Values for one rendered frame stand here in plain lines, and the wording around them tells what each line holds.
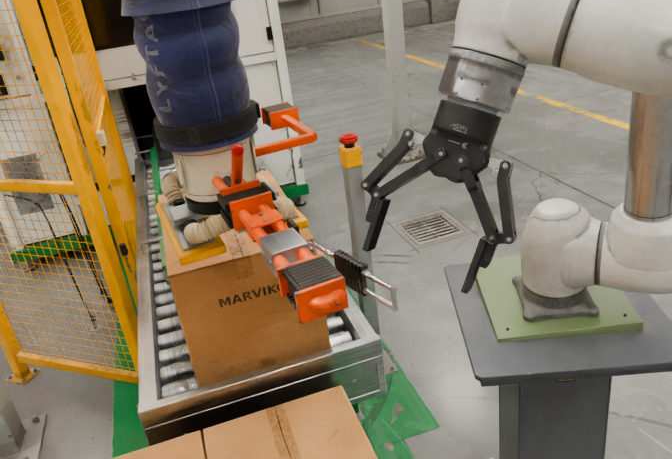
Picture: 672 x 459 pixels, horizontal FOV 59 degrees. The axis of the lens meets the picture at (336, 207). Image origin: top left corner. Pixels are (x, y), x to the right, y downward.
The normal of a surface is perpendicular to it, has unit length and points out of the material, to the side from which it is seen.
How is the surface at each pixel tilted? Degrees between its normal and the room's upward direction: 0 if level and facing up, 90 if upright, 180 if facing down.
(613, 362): 0
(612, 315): 4
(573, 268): 92
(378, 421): 0
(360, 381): 90
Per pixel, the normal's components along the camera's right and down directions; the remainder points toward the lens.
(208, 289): 0.31, 0.37
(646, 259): -0.41, 0.48
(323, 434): -0.12, -0.90
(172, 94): -0.36, 0.18
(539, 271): -0.70, 0.44
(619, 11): -0.39, -0.11
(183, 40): -0.01, 0.06
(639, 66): -0.43, 0.68
